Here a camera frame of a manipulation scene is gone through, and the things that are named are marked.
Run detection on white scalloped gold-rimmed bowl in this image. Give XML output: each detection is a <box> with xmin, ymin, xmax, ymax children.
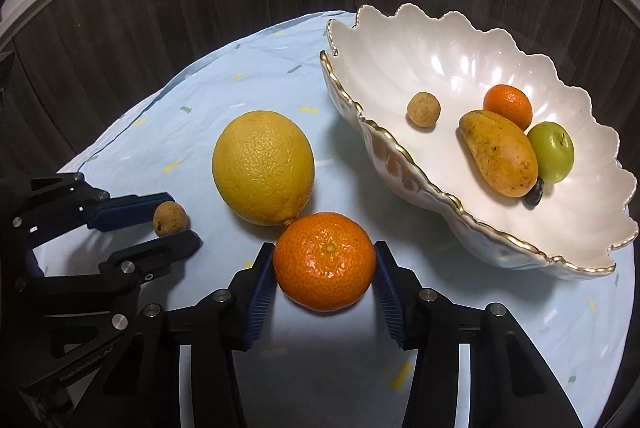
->
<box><xmin>320</xmin><ymin>3</ymin><xmax>640</xmax><ymax>280</ymax></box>

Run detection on small dark grape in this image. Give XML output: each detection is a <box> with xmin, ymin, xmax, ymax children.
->
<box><xmin>523</xmin><ymin>178</ymin><xmax>546</xmax><ymax>209</ymax></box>

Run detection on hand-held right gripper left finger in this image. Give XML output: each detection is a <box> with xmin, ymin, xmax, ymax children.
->
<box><xmin>114</xmin><ymin>242</ymin><xmax>278</xmax><ymax>428</ymax></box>

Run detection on large yellow lemon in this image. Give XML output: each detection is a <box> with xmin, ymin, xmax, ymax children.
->
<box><xmin>211</xmin><ymin>110</ymin><xmax>316</xmax><ymax>227</ymax></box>

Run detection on light blue patterned tablecloth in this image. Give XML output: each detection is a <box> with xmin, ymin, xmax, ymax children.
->
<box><xmin>35</xmin><ymin>10</ymin><xmax>636</xmax><ymax>428</ymax></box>

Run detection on yellow speckled mango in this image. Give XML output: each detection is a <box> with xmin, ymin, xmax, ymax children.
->
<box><xmin>458</xmin><ymin>109</ymin><xmax>540</xmax><ymax>199</ymax></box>

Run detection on green round jujube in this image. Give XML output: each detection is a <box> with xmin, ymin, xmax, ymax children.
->
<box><xmin>527</xmin><ymin>121</ymin><xmax>576</xmax><ymax>185</ymax></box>

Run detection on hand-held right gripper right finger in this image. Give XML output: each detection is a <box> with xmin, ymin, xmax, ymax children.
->
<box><xmin>372</xmin><ymin>240</ymin><xmax>584</xmax><ymax>428</ymax></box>

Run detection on small brown longan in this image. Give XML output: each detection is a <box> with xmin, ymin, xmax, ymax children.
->
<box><xmin>405</xmin><ymin>91</ymin><xmax>442</xmax><ymax>128</ymax></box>
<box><xmin>152</xmin><ymin>201</ymin><xmax>190</xmax><ymax>238</ymax></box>

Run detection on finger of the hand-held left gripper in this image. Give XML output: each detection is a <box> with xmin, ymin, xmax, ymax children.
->
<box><xmin>29</xmin><ymin>230</ymin><xmax>204</xmax><ymax>315</ymax></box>
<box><xmin>12</xmin><ymin>172</ymin><xmax>175</xmax><ymax>250</ymax></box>

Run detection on small orange tangerine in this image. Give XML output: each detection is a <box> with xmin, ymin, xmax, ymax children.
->
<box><xmin>482</xmin><ymin>84</ymin><xmax>534</xmax><ymax>132</ymax></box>

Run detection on large orange tangerine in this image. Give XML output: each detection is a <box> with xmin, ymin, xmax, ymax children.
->
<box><xmin>272</xmin><ymin>211</ymin><xmax>377</xmax><ymax>313</ymax></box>

